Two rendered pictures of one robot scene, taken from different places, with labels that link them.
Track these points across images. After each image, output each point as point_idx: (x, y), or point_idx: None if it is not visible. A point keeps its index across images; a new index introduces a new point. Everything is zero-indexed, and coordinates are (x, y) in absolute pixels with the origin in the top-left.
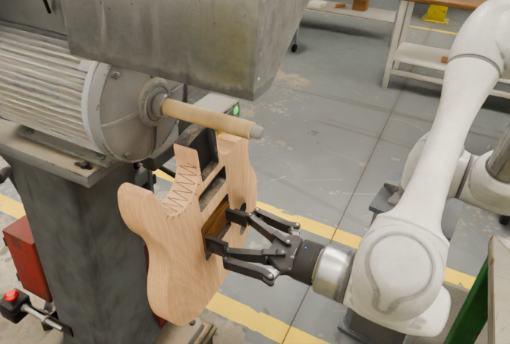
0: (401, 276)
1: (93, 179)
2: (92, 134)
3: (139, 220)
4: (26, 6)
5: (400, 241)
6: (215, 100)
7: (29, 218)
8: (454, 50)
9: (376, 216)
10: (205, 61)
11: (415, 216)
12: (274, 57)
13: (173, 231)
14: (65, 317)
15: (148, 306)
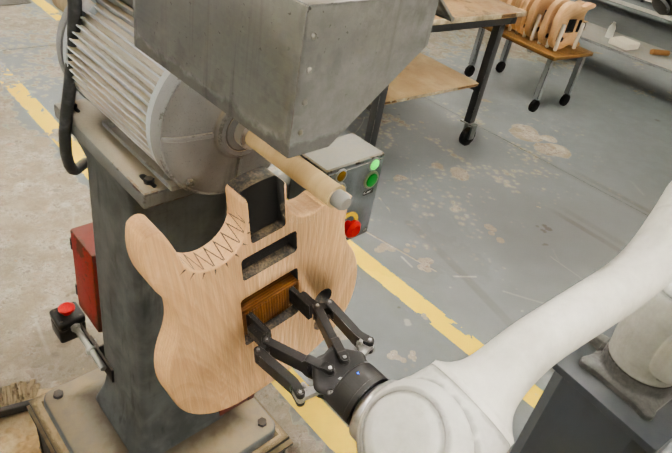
0: (395, 451)
1: (152, 200)
2: (151, 145)
3: (140, 263)
4: None
5: (412, 404)
6: (353, 144)
7: (94, 224)
8: None
9: (556, 374)
10: (247, 92)
11: (472, 381)
12: (338, 108)
13: (191, 292)
14: (110, 356)
15: None
